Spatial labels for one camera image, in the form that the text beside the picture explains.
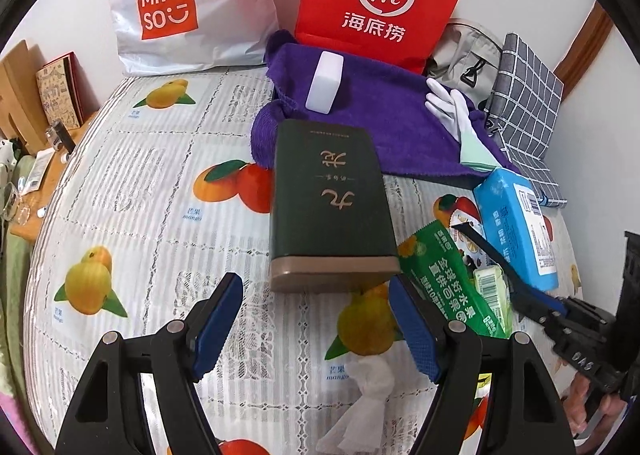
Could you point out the white tissue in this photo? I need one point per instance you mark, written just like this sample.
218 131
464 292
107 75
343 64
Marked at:
360 428

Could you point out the wooden nightstand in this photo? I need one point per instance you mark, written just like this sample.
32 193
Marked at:
40 199

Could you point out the wooden headboard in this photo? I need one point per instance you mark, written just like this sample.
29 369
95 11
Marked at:
21 112

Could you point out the beige backpack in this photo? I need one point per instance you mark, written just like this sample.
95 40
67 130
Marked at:
466 58

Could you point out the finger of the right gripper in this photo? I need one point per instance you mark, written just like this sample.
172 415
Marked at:
525 299

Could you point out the grey checkered cushion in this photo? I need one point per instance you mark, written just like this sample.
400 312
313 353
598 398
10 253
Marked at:
523 107

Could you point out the white rubber glove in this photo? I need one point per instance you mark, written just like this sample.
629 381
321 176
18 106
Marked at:
450 109

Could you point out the purple towel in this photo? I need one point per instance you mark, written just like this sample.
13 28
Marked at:
385 100

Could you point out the white Miniso plastic bag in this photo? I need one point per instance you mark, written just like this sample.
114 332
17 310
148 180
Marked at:
157 37

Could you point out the dark green tea box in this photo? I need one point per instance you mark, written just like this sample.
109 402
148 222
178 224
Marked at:
330 224

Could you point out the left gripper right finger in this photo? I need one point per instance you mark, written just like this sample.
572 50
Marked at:
524 412

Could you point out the brown wooden door frame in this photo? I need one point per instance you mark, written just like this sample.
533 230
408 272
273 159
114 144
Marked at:
584 49

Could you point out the brown patterned book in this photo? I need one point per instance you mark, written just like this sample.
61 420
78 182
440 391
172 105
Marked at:
58 92

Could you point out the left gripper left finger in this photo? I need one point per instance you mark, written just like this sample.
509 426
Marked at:
106 413

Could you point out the blue tissue pack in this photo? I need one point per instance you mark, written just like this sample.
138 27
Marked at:
514 225

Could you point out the white sponge block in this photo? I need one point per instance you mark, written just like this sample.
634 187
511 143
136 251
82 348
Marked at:
325 83

